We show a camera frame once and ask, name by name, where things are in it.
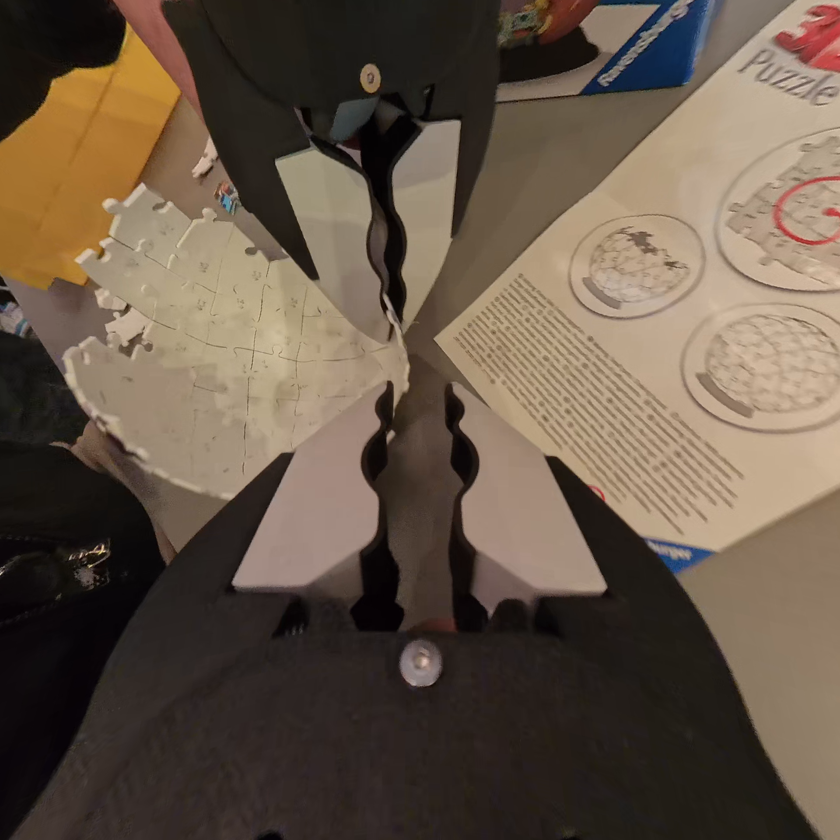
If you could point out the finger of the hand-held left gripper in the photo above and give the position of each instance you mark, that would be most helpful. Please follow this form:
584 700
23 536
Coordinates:
328 216
426 197

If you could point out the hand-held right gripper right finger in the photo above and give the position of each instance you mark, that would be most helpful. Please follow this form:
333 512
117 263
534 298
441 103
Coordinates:
525 525

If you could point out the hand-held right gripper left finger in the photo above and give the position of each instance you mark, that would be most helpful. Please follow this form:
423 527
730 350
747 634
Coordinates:
315 505

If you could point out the white puzzle ball shell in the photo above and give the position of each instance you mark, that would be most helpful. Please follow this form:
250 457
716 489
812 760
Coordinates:
229 367

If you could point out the person's left forearm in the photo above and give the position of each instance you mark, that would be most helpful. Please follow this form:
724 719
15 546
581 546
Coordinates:
151 39

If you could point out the colourful puzzle piece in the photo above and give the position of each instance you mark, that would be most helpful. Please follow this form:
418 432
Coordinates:
227 197

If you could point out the white puzzle piece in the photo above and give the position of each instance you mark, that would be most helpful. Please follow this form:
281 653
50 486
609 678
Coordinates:
205 157

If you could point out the blue puzzle box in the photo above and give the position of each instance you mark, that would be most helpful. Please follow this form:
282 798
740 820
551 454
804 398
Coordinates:
656 46

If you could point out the paper instruction sheet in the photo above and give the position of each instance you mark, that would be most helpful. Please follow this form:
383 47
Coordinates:
623 394

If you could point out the person's black clothing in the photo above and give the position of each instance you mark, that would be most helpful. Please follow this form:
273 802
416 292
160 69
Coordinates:
59 656

